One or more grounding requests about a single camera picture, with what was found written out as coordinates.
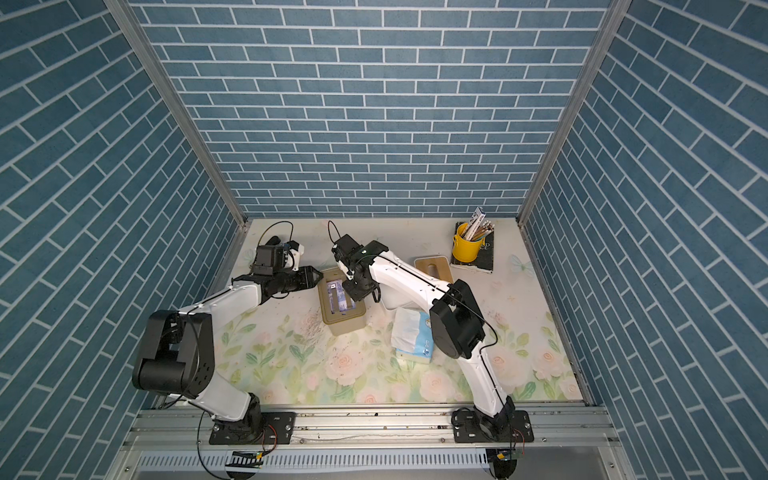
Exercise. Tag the purple tissue paper pack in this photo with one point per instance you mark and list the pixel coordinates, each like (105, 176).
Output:
(339, 302)

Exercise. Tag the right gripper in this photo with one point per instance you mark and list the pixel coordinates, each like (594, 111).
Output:
(356, 296)

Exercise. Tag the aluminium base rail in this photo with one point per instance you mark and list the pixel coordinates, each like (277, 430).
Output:
(419, 441)

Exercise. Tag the blue white tissue pack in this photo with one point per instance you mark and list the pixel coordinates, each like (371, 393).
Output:
(411, 336)

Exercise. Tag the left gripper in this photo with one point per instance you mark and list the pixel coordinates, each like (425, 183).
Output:
(306, 277)

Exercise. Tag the floral table mat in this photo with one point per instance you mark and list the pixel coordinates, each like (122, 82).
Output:
(283, 352)

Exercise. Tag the white box wooden lid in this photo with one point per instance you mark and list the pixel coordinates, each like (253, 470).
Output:
(435, 266)

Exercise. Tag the white tissue box base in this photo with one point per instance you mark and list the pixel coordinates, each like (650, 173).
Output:
(392, 298)

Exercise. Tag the yellow pen cup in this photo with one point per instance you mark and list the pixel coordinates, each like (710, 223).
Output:
(465, 251)

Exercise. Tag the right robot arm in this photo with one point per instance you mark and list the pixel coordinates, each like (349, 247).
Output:
(457, 328)

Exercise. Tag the black book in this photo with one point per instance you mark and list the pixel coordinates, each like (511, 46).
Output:
(485, 260)

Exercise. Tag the beige black stapler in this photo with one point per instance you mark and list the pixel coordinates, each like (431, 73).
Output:
(274, 241)

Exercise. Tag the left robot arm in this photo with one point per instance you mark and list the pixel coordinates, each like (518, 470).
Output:
(176, 353)

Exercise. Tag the beige tissue box lid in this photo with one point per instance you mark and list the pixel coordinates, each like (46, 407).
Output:
(339, 297)

